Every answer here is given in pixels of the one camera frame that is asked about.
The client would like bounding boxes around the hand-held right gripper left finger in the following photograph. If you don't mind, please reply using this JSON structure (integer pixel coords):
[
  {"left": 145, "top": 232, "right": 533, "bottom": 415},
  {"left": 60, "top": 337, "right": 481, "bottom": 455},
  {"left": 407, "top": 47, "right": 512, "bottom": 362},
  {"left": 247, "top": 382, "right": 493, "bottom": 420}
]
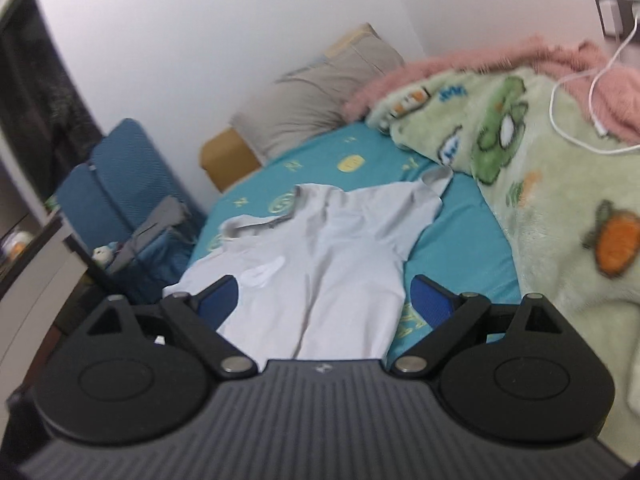
[{"left": 86, "top": 275, "right": 258, "bottom": 377}]

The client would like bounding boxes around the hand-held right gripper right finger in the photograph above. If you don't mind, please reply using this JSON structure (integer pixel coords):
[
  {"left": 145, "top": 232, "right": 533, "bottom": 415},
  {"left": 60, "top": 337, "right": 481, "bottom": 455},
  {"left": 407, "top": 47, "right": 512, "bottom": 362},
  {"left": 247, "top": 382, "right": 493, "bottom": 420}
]
[{"left": 390, "top": 274, "right": 563, "bottom": 379}]

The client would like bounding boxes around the light grey shirt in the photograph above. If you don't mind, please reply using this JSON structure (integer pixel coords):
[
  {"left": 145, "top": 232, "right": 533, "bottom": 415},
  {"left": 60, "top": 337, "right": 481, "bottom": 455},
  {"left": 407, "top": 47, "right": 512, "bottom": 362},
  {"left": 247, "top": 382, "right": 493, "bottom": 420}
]
[{"left": 162, "top": 167, "right": 456, "bottom": 361}]

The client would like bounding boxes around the teal patterned bed sheet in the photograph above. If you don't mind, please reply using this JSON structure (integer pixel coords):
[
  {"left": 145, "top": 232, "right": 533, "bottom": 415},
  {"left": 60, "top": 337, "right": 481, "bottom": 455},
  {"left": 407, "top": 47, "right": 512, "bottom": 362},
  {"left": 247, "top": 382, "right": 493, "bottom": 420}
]
[{"left": 187, "top": 120, "right": 523, "bottom": 361}]

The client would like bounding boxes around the grey cloth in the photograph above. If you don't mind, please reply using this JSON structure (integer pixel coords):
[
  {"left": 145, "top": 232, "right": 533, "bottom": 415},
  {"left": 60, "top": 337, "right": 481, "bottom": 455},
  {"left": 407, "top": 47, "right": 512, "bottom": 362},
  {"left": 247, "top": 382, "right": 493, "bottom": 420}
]
[{"left": 112, "top": 196, "right": 193, "bottom": 273}]

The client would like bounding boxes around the wooden bed headboard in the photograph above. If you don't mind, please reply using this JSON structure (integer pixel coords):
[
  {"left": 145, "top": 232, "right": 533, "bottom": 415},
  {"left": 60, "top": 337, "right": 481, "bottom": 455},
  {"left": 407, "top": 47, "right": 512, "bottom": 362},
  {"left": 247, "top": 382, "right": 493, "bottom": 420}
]
[{"left": 200, "top": 127, "right": 263, "bottom": 193}]

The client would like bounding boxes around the green printed plush blanket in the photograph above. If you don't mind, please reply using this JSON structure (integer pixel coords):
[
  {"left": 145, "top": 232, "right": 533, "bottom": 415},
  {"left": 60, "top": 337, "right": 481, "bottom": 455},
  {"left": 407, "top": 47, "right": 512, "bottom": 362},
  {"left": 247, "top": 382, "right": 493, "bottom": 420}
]
[{"left": 365, "top": 65, "right": 640, "bottom": 461}]

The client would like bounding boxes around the blue folding chair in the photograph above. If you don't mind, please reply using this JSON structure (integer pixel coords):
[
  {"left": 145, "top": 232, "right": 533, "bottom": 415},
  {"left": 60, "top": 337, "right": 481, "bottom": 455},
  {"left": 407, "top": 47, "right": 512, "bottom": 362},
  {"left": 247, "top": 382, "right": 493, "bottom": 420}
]
[{"left": 55, "top": 119, "right": 208, "bottom": 306}]

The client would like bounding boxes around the white cabinet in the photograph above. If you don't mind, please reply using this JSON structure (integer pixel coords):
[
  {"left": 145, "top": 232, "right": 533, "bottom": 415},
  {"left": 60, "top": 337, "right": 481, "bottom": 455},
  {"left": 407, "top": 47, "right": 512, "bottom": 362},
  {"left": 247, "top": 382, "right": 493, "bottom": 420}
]
[{"left": 0, "top": 214, "right": 108, "bottom": 396}]

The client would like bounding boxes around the grey pillow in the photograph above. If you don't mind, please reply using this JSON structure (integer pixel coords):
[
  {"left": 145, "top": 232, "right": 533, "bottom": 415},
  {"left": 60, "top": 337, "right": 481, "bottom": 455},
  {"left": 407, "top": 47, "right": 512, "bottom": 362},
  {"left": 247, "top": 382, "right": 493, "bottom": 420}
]
[{"left": 230, "top": 22, "right": 406, "bottom": 166}]

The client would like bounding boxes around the pink fuzzy blanket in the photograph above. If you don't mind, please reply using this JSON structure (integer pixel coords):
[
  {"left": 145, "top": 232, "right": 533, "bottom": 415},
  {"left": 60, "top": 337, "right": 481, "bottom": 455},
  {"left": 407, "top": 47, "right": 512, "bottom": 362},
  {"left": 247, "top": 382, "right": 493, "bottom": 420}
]
[{"left": 342, "top": 35, "right": 640, "bottom": 143}]

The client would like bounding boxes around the dark glass door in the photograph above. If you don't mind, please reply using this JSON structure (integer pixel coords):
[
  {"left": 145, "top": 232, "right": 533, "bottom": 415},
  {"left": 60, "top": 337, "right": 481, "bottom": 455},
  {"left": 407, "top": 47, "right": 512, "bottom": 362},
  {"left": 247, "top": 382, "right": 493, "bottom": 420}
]
[{"left": 0, "top": 0, "right": 106, "bottom": 202}]

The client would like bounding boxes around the white plug charger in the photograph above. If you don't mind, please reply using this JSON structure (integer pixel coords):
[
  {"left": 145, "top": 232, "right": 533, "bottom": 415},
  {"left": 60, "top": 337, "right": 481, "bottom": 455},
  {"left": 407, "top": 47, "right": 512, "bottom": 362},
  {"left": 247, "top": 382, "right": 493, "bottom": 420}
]
[{"left": 599, "top": 1, "right": 619, "bottom": 35}]

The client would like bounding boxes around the white charging cable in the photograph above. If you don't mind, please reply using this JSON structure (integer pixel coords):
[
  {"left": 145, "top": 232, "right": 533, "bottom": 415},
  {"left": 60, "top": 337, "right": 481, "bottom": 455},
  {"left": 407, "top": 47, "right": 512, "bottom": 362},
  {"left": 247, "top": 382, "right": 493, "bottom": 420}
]
[{"left": 549, "top": 15, "right": 640, "bottom": 154}]

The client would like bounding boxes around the grey wall socket panel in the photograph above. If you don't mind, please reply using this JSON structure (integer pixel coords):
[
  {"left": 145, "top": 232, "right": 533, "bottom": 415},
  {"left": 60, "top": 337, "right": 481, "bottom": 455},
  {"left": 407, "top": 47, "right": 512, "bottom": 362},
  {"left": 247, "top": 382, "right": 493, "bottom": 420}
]
[{"left": 594, "top": 0, "right": 640, "bottom": 39}]

